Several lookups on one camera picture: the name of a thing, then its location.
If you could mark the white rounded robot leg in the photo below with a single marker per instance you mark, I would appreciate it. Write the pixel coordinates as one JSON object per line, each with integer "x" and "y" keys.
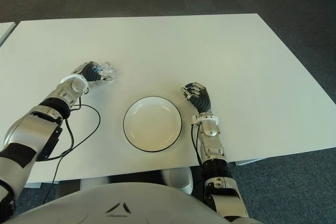
{"x": 181, "y": 179}

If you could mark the grey robot torso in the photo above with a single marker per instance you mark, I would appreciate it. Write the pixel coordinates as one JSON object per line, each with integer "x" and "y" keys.
{"x": 131, "y": 205}

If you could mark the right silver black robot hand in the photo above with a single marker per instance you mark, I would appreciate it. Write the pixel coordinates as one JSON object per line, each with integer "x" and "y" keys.
{"x": 202, "y": 100}

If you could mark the clear water bottle blue label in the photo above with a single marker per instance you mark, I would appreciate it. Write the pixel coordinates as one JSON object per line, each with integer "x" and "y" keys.
{"x": 109, "y": 70}

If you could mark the white plate with black rim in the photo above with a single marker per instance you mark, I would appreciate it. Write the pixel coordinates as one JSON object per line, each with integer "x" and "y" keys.
{"x": 152, "y": 124}

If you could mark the grey table underframe panel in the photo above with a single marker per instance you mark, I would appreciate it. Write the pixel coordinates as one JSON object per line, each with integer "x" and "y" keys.
{"x": 249, "y": 161}
{"x": 32, "y": 185}

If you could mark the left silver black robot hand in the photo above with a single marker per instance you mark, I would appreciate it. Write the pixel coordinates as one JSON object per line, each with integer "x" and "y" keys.
{"x": 89, "y": 72}

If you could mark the white neighbouring table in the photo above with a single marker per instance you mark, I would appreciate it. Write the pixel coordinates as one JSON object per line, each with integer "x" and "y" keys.
{"x": 4, "y": 31}

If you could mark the left silver black robot arm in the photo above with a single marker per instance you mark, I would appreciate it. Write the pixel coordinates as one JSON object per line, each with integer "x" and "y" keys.
{"x": 34, "y": 129}

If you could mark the right silver black robot arm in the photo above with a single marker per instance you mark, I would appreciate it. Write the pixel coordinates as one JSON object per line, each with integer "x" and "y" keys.
{"x": 214, "y": 153}

